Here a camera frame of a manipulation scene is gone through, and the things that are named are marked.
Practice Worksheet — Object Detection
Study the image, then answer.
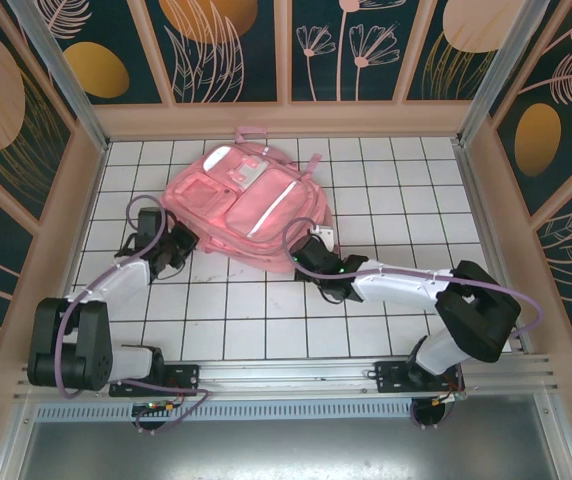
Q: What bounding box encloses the pink backpack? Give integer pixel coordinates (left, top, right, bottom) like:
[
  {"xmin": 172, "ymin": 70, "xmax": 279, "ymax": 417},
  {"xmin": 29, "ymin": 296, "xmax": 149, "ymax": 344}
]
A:
[{"xmin": 159, "ymin": 126, "xmax": 338, "ymax": 275}]

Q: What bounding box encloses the grey metal sheet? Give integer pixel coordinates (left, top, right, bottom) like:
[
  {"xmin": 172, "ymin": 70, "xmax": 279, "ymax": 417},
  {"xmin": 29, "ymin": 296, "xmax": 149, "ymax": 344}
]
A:
[{"xmin": 15, "ymin": 419, "xmax": 567, "ymax": 480}]

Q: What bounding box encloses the aluminium mounting rail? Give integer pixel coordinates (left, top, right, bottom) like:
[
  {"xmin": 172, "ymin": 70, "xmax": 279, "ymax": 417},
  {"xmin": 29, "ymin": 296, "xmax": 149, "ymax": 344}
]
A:
[{"xmin": 14, "ymin": 353, "xmax": 558, "ymax": 401}]

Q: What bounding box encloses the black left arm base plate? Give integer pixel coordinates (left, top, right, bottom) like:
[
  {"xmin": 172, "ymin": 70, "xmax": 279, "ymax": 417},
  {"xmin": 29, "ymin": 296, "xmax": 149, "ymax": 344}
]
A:
[{"xmin": 109, "ymin": 363, "xmax": 201, "ymax": 399}]

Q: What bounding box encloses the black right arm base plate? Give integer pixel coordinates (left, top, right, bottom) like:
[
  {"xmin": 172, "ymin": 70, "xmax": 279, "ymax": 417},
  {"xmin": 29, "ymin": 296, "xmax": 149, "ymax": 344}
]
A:
[{"xmin": 374, "ymin": 359, "xmax": 467, "ymax": 396}]

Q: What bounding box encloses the slotted grey cable duct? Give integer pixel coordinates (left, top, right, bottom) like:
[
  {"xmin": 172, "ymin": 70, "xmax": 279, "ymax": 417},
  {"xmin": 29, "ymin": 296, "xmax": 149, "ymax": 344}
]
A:
[{"xmin": 33, "ymin": 402, "xmax": 551, "ymax": 422}]

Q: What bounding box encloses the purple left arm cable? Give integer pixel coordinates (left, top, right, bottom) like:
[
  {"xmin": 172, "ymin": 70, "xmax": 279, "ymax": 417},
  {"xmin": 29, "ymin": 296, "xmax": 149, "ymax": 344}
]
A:
[{"xmin": 58, "ymin": 194, "xmax": 213, "ymax": 437}]

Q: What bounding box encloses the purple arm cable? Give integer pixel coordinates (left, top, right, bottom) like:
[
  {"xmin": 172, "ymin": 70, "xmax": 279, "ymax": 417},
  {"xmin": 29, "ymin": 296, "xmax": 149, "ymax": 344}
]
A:
[
  {"xmin": 58, "ymin": 194, "xmax": 213, "ymax": 437},
  {"xmin": 283, "ymin": 217, "xmax": 542, "ymax": 431}
]

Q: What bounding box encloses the aluminium side rail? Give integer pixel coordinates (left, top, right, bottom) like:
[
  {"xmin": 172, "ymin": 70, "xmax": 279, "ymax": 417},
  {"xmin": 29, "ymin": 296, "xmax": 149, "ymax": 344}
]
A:
[{"xmin": 453, "ymin": 139, "xmax": 535, "ymax": 357}]

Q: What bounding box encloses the aluminium corner post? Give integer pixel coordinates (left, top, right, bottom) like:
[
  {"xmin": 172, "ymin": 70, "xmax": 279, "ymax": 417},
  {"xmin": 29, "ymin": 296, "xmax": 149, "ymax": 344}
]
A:
[
  {"xmin": 457, "ymin": 0, "xmax": 563, "ymax": 146},
  {"xmin": 15, "ymin": 0, "xmax": 110, "ymax": 154}
]

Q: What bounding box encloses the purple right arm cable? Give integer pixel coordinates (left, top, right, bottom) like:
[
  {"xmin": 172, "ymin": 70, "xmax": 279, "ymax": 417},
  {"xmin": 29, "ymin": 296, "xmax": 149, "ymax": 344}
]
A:
[{"xmin": 283, "ymin": 217, "xmax": 542, "ymax": 431}]

